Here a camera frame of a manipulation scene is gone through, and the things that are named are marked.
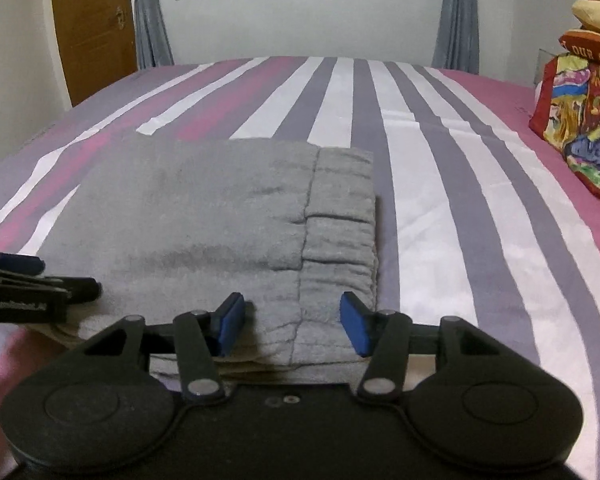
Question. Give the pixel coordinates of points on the grey pants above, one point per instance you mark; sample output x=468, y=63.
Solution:
x=205, y=210

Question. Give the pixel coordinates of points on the wooden door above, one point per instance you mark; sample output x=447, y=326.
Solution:
x=92, y=25

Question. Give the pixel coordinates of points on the grey panel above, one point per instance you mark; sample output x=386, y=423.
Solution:
x=546, y=67

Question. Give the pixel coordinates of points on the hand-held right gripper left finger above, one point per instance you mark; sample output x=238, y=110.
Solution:
x=230, y=325

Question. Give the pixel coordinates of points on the grey curtain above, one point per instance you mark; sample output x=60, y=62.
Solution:
x=150, y=20
x=457, y=20

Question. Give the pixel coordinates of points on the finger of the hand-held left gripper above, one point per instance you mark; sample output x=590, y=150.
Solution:
x=15, y=262
x=75, y=287

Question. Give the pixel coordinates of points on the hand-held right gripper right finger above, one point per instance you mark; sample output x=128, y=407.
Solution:
x=356, y=325

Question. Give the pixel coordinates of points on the striped bed sheet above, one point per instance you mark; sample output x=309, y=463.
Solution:
x=480, y=210

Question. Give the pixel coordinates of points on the red orange pillow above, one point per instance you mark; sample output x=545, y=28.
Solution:
x=590, y=46

